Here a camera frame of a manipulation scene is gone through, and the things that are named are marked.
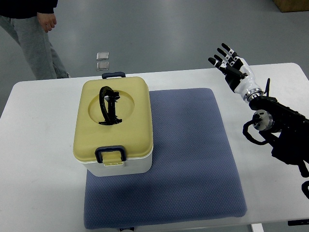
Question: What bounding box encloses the bystander bare hand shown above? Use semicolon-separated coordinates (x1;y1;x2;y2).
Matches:
37;13;57;33

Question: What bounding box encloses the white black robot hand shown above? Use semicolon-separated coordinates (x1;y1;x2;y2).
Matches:
208;43;264;103

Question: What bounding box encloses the yellow storage box lid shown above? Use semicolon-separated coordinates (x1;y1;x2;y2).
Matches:
73;76;154;165

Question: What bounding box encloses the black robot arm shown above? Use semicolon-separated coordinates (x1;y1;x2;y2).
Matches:
242;79;309;178

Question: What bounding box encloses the brown cardboard box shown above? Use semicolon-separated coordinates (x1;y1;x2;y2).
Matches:
273;0;309;13

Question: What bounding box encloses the white storage box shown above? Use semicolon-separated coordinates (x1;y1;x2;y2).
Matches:
79;145;152;177

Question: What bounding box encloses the person in grey trousers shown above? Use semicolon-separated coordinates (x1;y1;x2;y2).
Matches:
0;0;70;80

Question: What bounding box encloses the upper metal floor plate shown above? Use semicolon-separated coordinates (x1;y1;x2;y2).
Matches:
96;52;109;60

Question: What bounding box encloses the metal floor plate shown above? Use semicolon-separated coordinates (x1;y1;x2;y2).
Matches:
96;52;109;60
96;61;110;71

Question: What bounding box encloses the lower metal floor plate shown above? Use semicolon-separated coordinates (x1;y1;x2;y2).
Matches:
96;61;110;71

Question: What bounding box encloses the blue padded mat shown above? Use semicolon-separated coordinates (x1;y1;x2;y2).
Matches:
84;88;247;229

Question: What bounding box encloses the black table control panel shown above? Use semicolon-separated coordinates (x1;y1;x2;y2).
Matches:
287;219;309;226

